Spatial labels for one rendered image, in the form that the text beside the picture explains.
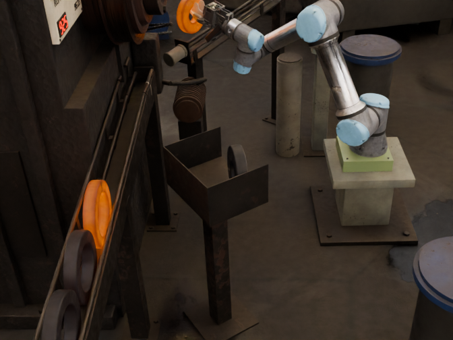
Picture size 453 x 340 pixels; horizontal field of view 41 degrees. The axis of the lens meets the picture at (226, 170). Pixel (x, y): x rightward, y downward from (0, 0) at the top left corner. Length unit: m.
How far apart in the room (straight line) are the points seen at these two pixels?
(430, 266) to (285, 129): 1.32
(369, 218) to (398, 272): 0.28
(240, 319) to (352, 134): 0.79
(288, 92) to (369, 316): 1.13
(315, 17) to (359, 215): 0.88
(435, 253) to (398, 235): 0.69
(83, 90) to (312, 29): 0.82
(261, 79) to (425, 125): 1.05
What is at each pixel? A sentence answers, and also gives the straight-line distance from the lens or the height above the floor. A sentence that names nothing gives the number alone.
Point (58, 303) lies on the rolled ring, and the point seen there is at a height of 0.73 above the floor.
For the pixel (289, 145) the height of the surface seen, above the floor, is 0.07.
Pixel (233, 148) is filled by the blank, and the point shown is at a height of 0.75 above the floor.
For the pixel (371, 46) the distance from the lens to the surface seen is 3.24.
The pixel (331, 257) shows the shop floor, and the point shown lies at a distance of 2.50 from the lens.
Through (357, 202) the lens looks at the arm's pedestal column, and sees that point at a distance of 2.55.
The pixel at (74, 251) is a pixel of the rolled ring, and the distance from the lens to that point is 1.46.
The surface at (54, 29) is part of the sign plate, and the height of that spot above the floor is 1.10.
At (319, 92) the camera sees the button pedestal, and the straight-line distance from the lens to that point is 2.94.
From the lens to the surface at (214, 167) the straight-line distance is 1.92.
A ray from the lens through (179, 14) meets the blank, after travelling 2.53.
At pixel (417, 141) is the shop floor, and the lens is 3.29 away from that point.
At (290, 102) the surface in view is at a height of 0.32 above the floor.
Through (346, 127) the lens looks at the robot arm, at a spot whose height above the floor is 0.55.
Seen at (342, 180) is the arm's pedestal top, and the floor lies 0.30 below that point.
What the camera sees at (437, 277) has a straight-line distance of 1.86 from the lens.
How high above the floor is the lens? 1.68
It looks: 34 degrees down
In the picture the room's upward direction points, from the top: 3 degrees counter-clockwise
